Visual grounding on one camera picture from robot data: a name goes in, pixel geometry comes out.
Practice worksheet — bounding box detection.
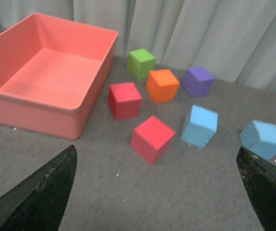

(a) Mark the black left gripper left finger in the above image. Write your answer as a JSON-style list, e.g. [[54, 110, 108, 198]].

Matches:
[[0, 145, 77, 231]]

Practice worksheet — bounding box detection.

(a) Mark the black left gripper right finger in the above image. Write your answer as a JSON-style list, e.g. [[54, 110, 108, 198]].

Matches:
[[236, 146, 276, 231]]

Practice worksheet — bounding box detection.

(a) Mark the light blue foam cube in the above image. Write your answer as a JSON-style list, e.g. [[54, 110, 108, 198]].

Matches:
[[240, 120, 276, 160], [180, 104, 218, 148]]

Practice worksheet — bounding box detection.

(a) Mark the red plastic bin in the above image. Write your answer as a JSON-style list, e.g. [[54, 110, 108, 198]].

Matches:
[[0, 13, 118, 140]]

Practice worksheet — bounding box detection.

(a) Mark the red foam cube front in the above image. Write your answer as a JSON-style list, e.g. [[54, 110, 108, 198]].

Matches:
[[130, 115, 176, 165]]

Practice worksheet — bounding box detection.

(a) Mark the red foam cube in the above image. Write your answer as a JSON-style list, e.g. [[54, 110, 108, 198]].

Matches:
[[130, 115, 176, 165], [108, 82, 142, 120]]

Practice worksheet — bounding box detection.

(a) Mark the purple foam cube rear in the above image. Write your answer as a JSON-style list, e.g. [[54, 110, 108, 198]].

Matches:
[[181, 66, 215, 98]]

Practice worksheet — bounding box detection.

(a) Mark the red foam cube rear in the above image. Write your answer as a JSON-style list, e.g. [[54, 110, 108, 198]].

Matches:
[[108, 82, 142, 120]]

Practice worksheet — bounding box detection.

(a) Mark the white curtain backdrop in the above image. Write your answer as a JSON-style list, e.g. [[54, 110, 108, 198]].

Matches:
[[0, 0, 276, 92]]

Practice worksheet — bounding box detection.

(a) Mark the orange foam cube left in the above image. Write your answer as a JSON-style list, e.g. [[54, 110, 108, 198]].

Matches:
[[146, 69, 180, 103]]

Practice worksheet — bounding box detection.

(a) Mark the green foam cube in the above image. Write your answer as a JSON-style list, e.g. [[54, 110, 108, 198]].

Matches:
[[126, 48, 156, 79]]

